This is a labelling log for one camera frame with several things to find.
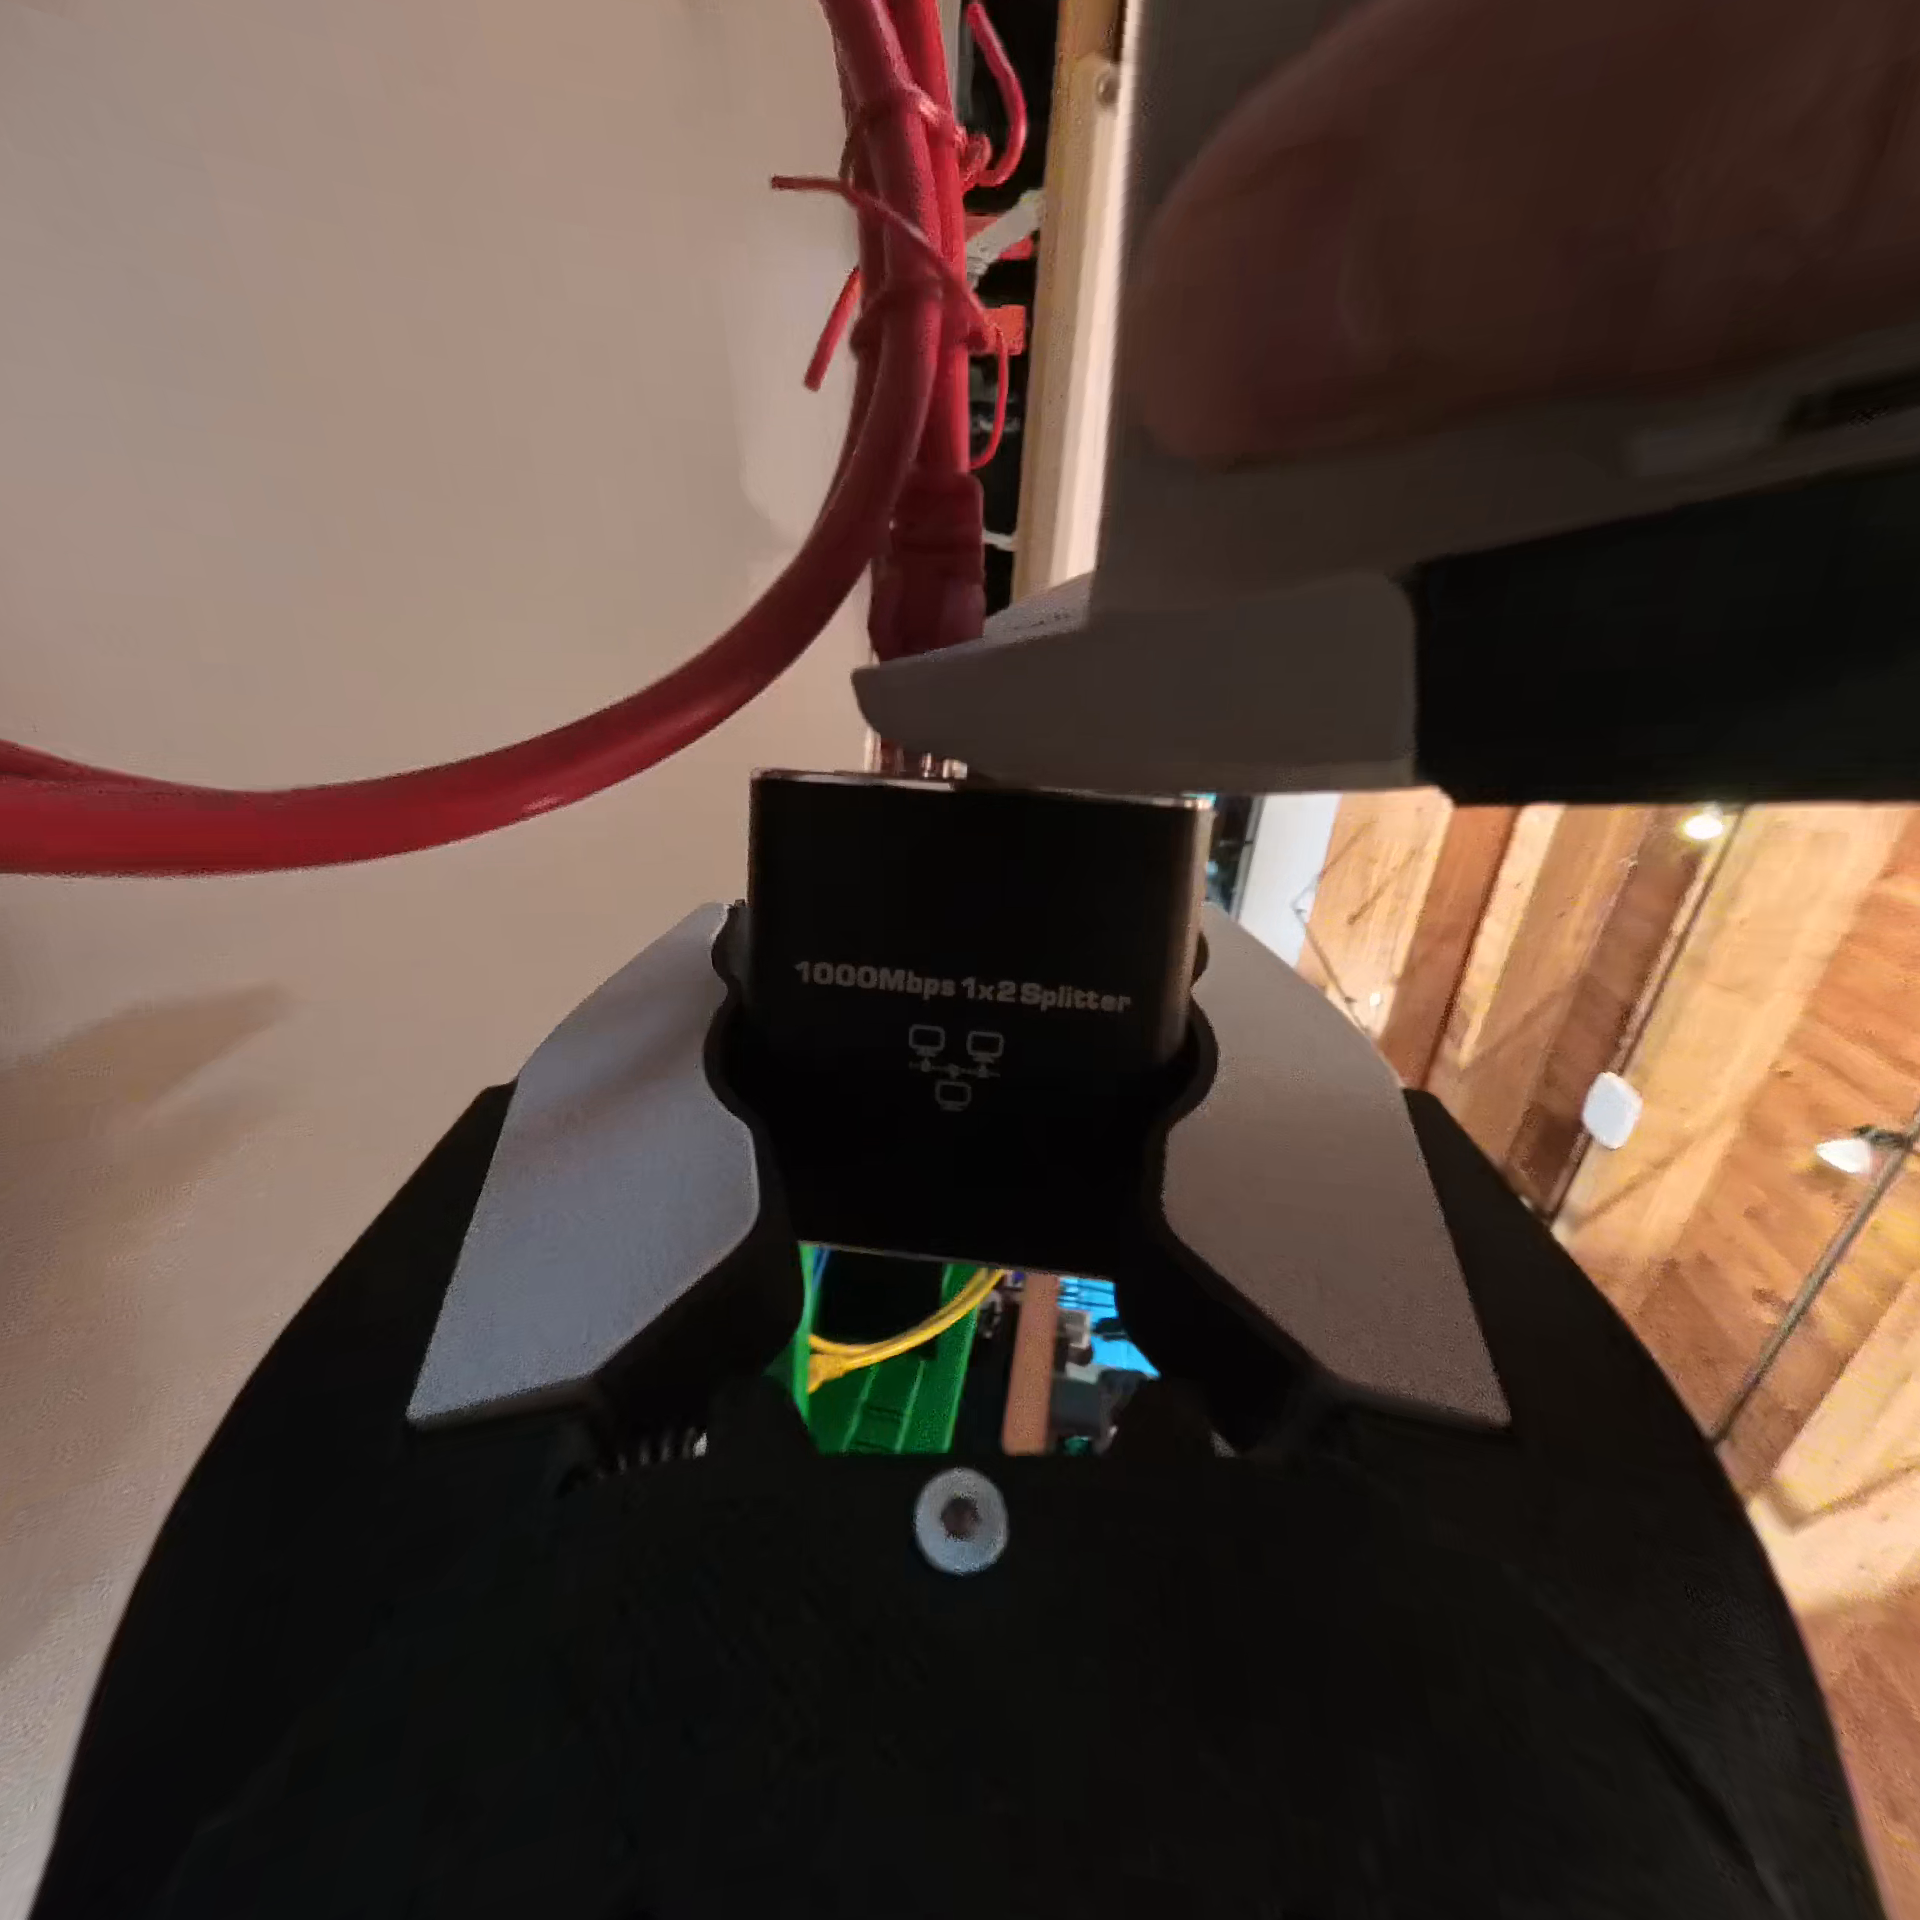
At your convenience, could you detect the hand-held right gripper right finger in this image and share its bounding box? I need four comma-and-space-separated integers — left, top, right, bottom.
1141, 907, 1514, 1434

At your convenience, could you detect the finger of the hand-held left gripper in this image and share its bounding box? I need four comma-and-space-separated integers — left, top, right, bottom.
852, 0, 1920, 799

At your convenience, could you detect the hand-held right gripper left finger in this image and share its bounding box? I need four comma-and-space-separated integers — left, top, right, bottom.
404, 902, 805, 1427

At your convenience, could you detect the red ethernet cable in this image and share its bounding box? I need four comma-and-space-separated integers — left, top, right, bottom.
0, 0, 1037, 880

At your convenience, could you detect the black ethernet splitter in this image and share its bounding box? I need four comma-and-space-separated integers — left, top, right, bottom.
747, 768, 1217, 1281

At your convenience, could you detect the green storage bin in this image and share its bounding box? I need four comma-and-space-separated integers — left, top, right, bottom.
769, 1246, 1022, 1454

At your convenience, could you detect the person's left hand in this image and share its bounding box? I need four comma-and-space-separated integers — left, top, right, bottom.
1141, 0, 1920, 472

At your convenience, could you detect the yellow ethernet cable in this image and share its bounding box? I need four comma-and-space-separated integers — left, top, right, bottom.
810, 1267, 1009, 1391

